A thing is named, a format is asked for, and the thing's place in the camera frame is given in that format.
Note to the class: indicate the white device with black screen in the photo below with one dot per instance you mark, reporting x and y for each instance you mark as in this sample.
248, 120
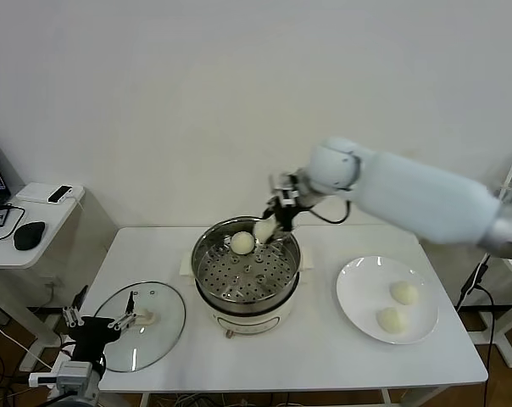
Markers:
61, 194

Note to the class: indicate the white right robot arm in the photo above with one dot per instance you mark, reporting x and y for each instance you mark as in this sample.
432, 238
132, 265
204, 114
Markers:
408, 195

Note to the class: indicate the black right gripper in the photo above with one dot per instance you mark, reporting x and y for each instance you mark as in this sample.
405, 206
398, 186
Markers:
287, 180

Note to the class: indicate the stainless perforated steamer basket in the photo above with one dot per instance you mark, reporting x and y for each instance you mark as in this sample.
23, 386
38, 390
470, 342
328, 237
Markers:
222, 271

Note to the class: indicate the white steamed baozi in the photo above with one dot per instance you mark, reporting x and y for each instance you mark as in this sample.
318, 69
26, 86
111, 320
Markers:
392, 321
404, 293
242, 243
263, 232

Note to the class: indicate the cream electric cooking pot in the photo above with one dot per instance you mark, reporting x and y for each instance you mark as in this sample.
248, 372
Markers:
247, 322

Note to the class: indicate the black computer mouse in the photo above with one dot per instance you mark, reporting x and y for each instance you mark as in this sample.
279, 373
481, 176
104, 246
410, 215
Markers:
29, 236

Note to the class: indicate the white round plate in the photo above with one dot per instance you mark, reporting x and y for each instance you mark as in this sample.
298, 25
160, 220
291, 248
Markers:
357, 297

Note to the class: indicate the white side table with laptop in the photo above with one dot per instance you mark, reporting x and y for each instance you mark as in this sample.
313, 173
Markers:
48, 237

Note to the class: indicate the white side table with cup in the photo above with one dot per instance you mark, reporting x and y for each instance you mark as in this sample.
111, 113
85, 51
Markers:
499, 339

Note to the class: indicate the flat white box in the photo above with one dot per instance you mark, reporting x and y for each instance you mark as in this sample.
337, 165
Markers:
31, 194

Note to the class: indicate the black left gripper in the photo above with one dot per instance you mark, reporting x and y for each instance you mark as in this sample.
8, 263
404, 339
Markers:
92, 330

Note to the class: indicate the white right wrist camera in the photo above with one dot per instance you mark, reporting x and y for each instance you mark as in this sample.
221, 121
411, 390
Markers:
289, 197

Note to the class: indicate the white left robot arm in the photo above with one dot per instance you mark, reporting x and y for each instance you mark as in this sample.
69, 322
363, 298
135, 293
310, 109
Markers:
78, 396

